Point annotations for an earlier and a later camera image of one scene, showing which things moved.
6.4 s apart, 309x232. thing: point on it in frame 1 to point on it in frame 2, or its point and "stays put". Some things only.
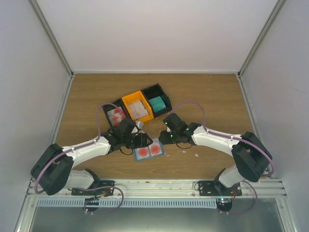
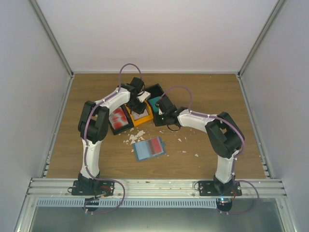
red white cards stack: [116, 116] stays put
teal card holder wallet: [156, 149] stays put
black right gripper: [164, 138] to [157, 122]
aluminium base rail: [171, 188] stays put
